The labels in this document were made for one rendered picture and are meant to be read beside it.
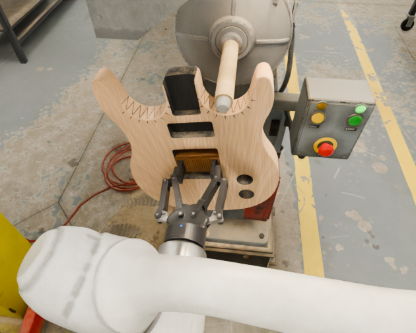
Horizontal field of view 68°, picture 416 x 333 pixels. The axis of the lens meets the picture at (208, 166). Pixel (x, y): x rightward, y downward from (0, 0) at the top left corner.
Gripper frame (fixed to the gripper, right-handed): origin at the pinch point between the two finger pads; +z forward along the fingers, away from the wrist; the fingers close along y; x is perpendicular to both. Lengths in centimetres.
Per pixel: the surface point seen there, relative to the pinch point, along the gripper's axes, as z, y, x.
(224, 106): -5.0, 8.7, 19.4
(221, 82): 0.4, 7.9, 20.6
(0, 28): 201, -213, -37
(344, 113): 17.1, 33.7, -1.3
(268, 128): 37.7, 15.7, -23.2
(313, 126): 17.1, 27.0, -5.1
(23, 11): 237, -210, -37
